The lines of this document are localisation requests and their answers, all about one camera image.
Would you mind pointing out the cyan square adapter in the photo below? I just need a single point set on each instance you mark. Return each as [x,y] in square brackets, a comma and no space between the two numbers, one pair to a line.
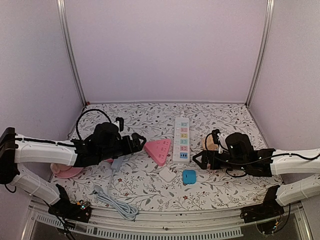
[189,177]

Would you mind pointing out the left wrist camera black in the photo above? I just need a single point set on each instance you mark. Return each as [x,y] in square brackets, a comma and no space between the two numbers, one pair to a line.
[119,122]

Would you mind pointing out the small pink adapter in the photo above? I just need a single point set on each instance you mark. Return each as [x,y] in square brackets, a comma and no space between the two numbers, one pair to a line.
[110,160]

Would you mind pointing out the beige cube socket plug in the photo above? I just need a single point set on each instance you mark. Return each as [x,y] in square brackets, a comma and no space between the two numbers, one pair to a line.
[208,143]

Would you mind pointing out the grey-blue power strip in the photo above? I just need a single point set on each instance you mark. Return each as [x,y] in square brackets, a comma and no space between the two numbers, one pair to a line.
[116,164]

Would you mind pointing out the floral patterned table mat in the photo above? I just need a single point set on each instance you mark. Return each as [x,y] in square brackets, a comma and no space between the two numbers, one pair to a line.
[138,182]

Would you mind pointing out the front aluminium rail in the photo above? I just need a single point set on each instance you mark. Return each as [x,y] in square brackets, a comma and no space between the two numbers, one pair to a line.
[217,224]

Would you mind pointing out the white cube socket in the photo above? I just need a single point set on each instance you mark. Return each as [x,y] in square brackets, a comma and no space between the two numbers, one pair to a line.
[167,175]

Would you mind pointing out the white power strip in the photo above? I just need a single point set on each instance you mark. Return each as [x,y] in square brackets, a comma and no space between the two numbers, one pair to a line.
[181,141]

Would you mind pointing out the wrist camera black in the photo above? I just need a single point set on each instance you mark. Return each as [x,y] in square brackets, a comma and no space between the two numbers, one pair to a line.
[119,122]
[216,140]

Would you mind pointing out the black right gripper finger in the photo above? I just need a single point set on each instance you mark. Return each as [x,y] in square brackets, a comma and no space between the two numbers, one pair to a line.
[203,164]
[203,155]

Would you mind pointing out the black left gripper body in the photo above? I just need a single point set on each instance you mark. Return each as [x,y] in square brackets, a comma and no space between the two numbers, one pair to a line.
[126,149]

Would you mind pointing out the pink triangular socket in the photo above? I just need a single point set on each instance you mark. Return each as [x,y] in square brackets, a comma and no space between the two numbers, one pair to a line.
[158,150]

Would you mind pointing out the pink saucer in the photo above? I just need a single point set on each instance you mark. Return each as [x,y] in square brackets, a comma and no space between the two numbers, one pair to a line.
[68,172]

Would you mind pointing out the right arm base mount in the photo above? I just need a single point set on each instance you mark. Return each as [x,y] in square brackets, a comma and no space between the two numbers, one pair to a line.
[269,208]

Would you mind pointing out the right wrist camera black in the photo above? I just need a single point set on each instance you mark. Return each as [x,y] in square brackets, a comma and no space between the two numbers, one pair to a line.
[216,140]

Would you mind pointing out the left aluminium frame post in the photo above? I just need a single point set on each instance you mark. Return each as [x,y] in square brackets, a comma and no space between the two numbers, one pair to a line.
[62,13]

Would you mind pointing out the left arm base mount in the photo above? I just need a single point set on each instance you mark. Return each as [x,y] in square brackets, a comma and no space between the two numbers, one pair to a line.
[65,209]

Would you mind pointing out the right aluminium frame post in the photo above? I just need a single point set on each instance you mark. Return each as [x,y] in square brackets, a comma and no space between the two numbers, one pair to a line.
[267,24]

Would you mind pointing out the aluminium frame post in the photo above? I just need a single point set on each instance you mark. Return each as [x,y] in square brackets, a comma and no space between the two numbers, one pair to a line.
[62,13]
[267,24]

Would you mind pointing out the cream pink cup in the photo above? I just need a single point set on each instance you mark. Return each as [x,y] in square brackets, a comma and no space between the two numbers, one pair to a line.
[57,168]

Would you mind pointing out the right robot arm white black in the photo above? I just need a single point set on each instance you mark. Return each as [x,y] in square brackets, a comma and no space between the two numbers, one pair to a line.
[239,154]

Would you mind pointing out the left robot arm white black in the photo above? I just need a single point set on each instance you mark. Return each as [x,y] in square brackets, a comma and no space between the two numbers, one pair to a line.
[106,142]

